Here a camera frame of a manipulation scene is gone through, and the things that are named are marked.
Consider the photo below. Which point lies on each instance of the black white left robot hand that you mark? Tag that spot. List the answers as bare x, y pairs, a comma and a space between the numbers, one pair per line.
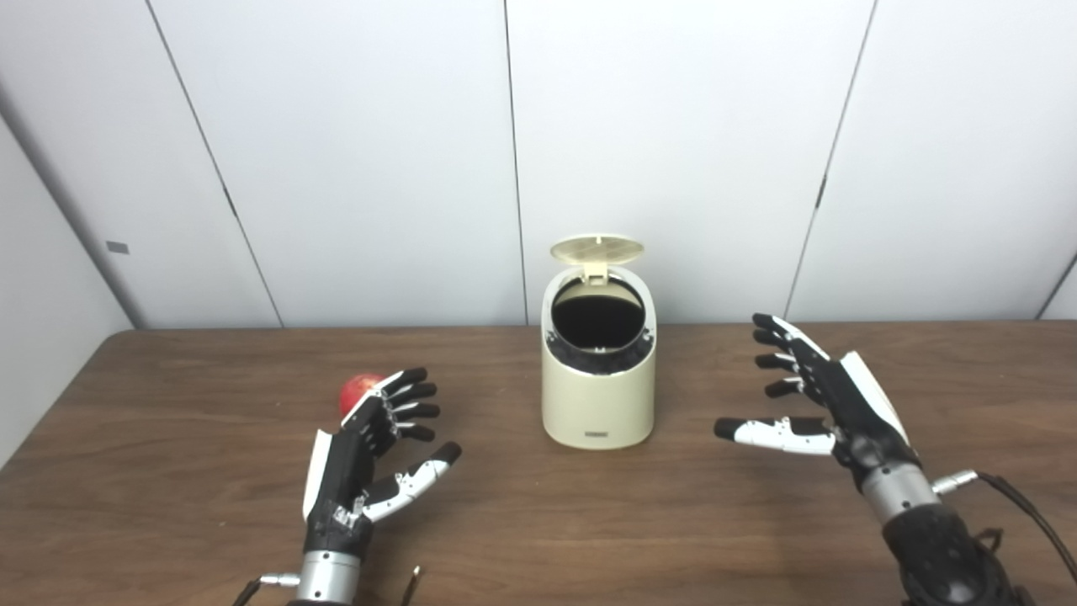
341, 480

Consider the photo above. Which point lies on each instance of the red apple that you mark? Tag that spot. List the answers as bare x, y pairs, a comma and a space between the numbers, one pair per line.
356, 394

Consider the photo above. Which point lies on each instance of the round cream bin lid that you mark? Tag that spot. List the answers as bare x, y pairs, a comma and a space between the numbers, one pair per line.
597, 249

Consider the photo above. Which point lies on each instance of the small grey wall label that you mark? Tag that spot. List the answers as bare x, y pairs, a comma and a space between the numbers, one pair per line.
118, 247

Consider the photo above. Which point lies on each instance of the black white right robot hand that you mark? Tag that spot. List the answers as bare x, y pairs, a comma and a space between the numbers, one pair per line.
858, 412

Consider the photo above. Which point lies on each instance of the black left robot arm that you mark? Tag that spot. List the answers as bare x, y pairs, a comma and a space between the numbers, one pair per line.
328, 579

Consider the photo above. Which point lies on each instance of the cream-colored bin body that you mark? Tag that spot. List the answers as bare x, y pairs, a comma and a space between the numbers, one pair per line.
597, 404

